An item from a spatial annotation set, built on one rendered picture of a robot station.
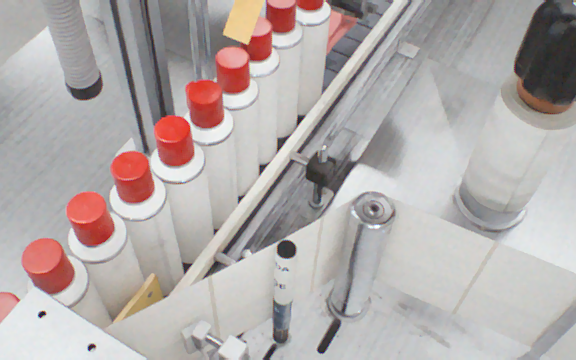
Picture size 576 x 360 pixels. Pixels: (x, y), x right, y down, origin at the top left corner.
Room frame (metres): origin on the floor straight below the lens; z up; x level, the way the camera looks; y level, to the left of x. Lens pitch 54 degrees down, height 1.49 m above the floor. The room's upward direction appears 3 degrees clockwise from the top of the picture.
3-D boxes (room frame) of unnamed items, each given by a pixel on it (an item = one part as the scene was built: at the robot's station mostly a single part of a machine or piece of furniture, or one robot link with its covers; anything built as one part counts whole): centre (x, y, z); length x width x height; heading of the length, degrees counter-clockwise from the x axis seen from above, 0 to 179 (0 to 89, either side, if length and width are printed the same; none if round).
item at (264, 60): (0.49, 0.04, 0.98); 0.05 x 0.05 x 0.20
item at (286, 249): (0.25, -0.01, 0.97); 0.02 x 0.02 x 0.19
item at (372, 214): (0.29, -0.08, 0.97); 0.05 x 0.05 x 0.19
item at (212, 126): (0.40, 0.08, 0.98); 0.05 x 0.05 x 0.20
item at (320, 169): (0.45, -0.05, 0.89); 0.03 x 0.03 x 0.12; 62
